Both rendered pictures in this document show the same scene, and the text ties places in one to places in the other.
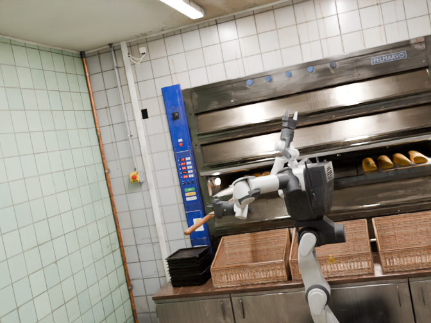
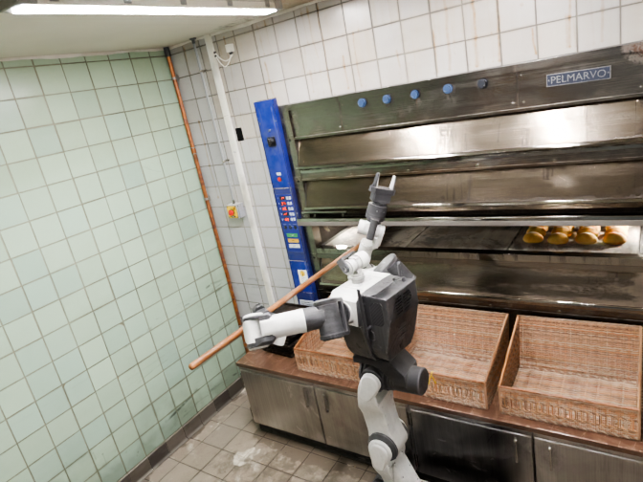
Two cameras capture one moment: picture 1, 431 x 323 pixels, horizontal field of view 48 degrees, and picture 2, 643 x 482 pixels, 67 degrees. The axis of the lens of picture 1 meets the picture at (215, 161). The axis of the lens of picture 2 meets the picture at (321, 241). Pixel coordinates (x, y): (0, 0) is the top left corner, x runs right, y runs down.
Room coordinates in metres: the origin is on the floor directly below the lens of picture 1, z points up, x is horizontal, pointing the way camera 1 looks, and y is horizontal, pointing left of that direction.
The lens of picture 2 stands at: (1.13, -0.97, 2.18)
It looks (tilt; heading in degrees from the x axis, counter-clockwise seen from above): 18 degrees down; 20
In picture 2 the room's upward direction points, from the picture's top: 11 degrees counter-clockwise
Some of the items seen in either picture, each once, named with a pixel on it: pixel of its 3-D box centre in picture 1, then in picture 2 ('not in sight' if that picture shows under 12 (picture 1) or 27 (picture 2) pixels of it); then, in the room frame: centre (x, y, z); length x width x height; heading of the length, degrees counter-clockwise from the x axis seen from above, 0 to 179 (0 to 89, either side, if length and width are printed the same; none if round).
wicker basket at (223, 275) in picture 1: (252, 257); (351, 336); (3.62, -0.14, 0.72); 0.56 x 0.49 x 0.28; 75
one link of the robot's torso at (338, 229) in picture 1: (320, 231); (391, 369); (2.86, -0.54, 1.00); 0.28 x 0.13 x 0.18; 73
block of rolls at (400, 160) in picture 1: (392, 160); (578, 221); (3.97, -1.45, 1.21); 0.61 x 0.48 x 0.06; 164
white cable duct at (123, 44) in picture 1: (149, 175); (249, 210); (4.09, 0.58, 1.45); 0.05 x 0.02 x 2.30; 74
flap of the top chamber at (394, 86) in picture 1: (305, 102); (437, 140); (3.71, -0.76, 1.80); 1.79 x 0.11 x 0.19; 74
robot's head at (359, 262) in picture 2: (292, 156); (356, 265); (2.89, -0.46, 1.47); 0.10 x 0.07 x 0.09; 154
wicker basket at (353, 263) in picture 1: (330, 248); (446, 350); (3.45, -0.71, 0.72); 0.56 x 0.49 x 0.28; 73
